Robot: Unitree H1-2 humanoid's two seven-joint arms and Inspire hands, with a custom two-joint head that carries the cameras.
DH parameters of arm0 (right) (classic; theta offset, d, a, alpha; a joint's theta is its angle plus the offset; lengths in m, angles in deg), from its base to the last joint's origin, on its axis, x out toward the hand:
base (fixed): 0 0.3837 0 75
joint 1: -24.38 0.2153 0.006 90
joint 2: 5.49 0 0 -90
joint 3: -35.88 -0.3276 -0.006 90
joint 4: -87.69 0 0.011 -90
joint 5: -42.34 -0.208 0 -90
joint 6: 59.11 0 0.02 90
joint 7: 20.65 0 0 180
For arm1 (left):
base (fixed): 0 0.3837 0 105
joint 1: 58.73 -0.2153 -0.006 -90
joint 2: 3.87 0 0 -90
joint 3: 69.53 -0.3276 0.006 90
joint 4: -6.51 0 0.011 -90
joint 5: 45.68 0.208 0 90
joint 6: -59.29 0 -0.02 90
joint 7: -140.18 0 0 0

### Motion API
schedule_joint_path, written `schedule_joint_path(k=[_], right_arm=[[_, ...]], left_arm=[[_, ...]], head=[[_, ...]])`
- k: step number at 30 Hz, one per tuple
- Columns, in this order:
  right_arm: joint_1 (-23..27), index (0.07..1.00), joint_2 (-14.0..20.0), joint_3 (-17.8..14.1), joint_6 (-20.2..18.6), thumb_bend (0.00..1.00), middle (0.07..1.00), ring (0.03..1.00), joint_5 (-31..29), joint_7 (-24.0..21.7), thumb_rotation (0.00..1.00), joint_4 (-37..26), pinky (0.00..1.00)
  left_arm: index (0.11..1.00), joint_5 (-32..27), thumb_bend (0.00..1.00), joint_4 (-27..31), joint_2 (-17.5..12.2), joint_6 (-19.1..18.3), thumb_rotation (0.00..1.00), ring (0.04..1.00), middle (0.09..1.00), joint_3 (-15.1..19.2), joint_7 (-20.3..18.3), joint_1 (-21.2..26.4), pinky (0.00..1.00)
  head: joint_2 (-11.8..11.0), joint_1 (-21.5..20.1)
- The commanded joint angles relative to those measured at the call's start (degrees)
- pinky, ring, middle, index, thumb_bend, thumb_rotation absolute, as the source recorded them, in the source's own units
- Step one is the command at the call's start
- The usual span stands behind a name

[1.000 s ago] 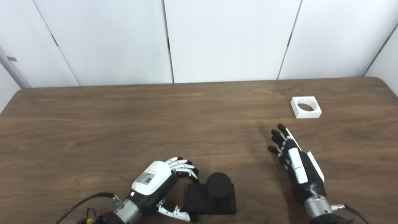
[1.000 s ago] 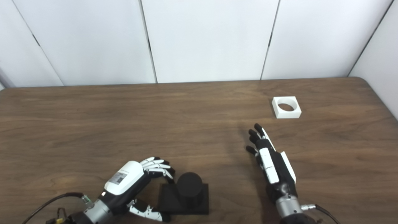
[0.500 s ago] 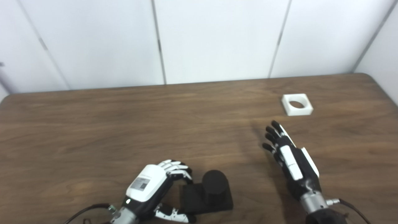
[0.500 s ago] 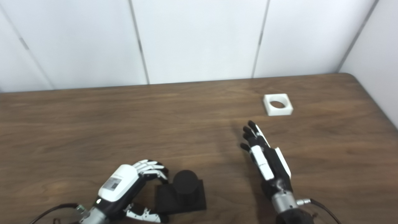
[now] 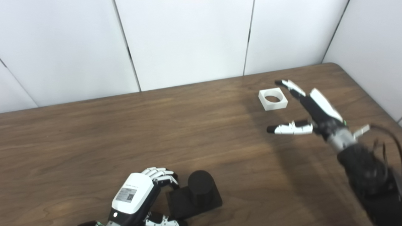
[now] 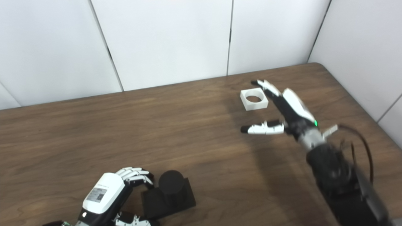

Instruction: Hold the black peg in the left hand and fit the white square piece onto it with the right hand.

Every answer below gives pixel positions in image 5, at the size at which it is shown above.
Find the black cylindrical peg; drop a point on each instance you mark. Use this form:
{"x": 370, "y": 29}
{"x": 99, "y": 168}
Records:
{"x": 196, "y": 194}

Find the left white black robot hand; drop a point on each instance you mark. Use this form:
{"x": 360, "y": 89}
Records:
{"x": 133, "y": 196}

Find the white square piece with hole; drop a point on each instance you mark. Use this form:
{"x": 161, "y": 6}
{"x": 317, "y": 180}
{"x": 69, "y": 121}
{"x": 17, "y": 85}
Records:
{"x": 276, "y": 106}

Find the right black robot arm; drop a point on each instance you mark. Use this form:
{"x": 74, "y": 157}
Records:
{"x": 367, "y": 175}

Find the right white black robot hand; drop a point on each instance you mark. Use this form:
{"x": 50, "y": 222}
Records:
{"x": 318, "y": 108}

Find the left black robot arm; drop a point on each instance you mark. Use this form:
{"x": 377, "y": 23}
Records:
{"x": 92, "y": 223}

